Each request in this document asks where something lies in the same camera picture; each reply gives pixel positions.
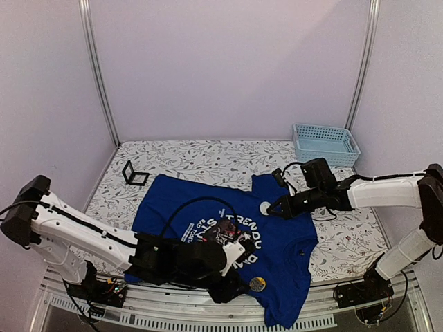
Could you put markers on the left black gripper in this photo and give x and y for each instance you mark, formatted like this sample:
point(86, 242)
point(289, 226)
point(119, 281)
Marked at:
point(227, 291)

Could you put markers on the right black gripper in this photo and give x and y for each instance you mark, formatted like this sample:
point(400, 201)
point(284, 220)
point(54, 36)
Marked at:
point(289, 209)

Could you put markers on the round light blue brooch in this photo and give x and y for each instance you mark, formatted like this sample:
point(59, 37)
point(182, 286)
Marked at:
point(264, 206)

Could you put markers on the blue printed t-shirt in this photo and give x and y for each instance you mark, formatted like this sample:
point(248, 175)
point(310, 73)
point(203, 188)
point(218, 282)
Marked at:
point(282, 247)

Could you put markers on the light blue plastic basket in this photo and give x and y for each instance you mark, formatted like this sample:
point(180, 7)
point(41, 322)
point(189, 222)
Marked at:
point(336, 145)

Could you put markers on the round yellow blue brooch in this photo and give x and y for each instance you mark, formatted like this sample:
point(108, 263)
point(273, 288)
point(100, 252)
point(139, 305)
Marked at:
point(257, 284)

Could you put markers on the black brooch box yellow brooch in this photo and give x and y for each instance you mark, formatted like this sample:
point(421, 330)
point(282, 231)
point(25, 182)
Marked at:
point(132, 177)

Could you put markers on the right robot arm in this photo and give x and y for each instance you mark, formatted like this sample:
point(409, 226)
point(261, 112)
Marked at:
point(416, 196)

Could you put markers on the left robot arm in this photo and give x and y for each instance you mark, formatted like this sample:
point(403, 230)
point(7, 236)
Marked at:
point(39, 220)

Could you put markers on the floral patterned tablecloth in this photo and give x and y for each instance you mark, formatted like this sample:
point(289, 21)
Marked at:
point(348, 241)

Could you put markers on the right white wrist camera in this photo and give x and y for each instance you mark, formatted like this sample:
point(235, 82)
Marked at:
point(284, 182)

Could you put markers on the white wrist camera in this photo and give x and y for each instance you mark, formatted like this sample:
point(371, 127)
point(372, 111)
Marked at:
point(284, 182)
point(237, 251)

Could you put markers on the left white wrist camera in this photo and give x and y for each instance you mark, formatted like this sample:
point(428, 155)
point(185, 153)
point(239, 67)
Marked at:
point(237, 251)

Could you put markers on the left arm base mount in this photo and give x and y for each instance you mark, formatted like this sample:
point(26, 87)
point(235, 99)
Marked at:
point(96, 291)

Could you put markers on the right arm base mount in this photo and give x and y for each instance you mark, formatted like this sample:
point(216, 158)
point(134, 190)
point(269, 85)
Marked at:
point(363, 295)

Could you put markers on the right aluminium frame post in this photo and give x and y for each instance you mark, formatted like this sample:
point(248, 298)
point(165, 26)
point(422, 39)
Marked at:
point(364, 65)

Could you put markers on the aluminium frame post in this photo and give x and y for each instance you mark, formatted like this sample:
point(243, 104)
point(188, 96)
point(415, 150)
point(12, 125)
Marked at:
point(92, 50)
point(364, 65)

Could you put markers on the left aluminium frame post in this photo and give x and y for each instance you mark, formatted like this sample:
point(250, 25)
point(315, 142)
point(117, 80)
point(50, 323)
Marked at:
point(92, 50)

